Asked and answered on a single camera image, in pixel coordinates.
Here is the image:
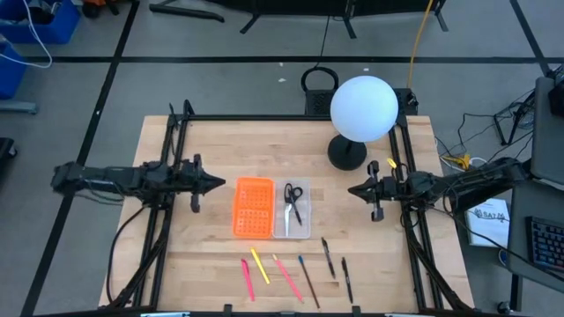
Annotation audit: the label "white globe table lamp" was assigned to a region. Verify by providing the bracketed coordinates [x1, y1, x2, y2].
[326, 75, 400, 172]

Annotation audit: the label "white printed booklet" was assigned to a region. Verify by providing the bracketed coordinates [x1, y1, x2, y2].
[465, 197, 511, 248]

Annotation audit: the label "orange perforated box lid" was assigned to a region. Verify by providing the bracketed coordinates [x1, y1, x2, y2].
[232, 176, 276, 240]

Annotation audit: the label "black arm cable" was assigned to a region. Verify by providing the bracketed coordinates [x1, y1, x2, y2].
[105, 204, 149, 305]

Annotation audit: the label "pink pencil yellow eraser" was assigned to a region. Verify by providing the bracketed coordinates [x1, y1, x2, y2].
[271, 253, 305, 304]

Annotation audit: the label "black floor object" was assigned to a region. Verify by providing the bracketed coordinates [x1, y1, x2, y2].
[0, 136, 19, 160]

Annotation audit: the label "clear plastic supply box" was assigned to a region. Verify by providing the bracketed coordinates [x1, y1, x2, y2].
[271, 177, 313, 240]

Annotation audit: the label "tangled black floor cables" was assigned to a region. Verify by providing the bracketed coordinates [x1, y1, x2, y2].
[434, 87, 537, 166]

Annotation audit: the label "black stand leg bar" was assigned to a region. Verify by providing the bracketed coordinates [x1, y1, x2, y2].
[148, 3, 226, 24]

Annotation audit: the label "pink marker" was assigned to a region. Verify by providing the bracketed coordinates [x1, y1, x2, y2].
[240, 258, 256, 303]

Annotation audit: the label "black metal table frame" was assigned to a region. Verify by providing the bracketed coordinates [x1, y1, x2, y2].
[105, 99, 475, 316]

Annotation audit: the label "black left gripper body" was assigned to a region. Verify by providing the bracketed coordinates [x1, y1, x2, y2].
[175, 152, 209, 214]

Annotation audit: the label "yellow cable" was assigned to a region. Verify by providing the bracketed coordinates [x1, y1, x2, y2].
[405, 0, 436, 89]

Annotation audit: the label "grey floor bar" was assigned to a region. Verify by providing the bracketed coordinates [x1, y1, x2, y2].
[0, 100, 40, 115]

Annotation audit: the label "yellow floor plug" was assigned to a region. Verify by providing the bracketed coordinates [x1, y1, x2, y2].
[442, 152, 473, 172]

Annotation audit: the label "black desktop device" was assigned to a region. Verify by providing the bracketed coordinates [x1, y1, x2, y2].
[547, 65, 564, 118]

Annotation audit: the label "grey desk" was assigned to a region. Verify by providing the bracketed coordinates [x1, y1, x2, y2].
[506, 75, 564, 294]

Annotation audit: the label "black handled scissors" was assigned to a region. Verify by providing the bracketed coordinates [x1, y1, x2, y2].
[283, 182, 305, 239]

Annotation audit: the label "white cable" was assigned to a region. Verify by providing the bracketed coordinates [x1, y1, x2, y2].
[0, 0, 54, 70]

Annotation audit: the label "black standing panel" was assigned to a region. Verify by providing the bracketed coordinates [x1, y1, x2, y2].
[206, 0, 449, 40]

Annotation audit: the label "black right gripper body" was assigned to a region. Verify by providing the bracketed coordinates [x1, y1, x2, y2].
[367, 160, 400, 222]

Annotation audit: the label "coiled black cable loop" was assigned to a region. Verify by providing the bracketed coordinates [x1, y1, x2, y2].
[301, 65, 340, 94]

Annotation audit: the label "large blue storage bin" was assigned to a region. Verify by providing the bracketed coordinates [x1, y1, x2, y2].
[0, 0, 82, 45]

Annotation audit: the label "black keyboard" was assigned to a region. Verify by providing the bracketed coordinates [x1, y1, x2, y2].
[525, 215, 564, 273]

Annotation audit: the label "small blue storage bin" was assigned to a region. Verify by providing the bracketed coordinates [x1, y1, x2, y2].
[0, 41, 28, 100]

